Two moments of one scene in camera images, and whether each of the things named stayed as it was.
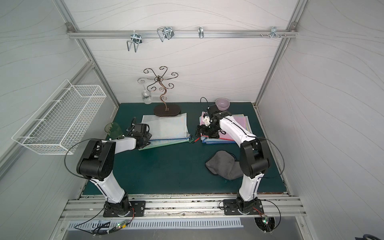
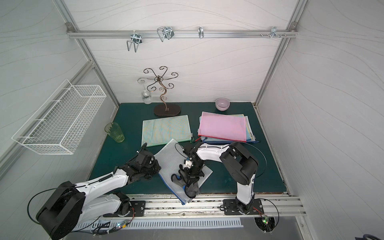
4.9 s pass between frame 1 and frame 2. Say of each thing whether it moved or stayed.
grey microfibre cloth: moved
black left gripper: moved
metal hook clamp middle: stayed
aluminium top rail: stayed
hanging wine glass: stayed
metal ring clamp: stayed
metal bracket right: stayed
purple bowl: stayed
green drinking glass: stayed
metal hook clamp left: stayed
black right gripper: moved
